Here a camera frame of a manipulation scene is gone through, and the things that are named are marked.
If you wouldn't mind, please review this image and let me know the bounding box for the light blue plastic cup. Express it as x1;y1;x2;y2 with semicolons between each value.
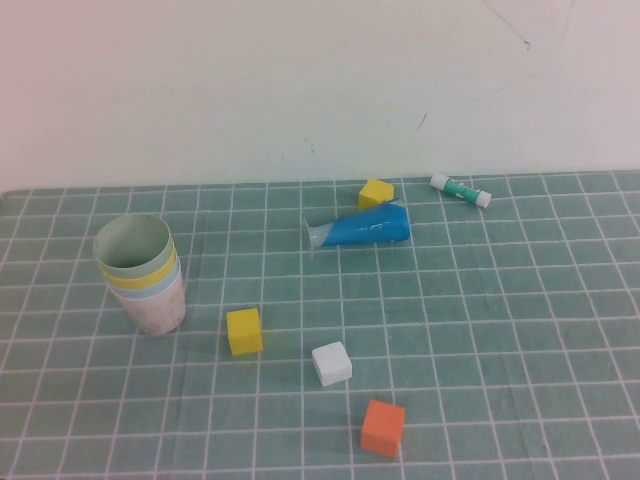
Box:
104;264;182;300

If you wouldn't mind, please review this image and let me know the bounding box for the white cube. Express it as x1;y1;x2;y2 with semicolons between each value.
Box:
311;341;353;388

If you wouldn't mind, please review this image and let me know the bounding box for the orange cube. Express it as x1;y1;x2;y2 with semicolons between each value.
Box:
360;399;407;458

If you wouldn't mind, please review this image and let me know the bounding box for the yellow wooden cube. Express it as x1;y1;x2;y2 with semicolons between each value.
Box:
226;307;264;357
358;178;396;211

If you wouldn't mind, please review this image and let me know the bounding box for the yellow plastic cup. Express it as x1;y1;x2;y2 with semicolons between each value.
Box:
98;239;179;293

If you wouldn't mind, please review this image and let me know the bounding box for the tall blue paper cone cup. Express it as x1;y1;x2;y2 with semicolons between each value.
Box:
304;197;411;250

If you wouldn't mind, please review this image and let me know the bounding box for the white green glue stick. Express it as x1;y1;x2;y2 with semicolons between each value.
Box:
429;172;493;208

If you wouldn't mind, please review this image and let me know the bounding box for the pink plastic cup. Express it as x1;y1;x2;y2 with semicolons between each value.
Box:
110;274;187;336

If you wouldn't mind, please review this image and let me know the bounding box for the green plastic cup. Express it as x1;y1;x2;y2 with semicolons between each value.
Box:
92;214;174;279

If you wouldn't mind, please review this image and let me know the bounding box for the green grid tablecloth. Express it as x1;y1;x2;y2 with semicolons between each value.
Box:
0;169;640;480

